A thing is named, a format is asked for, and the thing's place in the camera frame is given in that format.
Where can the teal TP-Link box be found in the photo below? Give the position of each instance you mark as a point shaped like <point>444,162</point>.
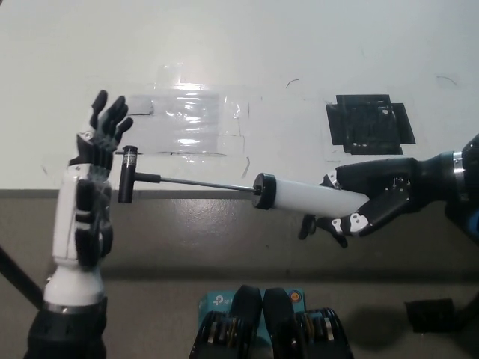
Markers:
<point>215,301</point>

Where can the black and blue object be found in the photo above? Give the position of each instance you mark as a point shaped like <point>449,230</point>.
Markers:
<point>464,220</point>

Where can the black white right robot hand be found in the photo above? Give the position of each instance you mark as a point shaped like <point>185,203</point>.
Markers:
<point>393,187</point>

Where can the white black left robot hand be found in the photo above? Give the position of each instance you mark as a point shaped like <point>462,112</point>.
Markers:
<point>69,224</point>

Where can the black floor tape square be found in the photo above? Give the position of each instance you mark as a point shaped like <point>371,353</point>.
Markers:
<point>428,316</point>

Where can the black diagonal pole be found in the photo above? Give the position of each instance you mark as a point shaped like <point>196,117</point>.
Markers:
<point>18,278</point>

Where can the black tape patch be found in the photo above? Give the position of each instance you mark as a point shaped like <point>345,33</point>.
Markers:
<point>368,125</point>

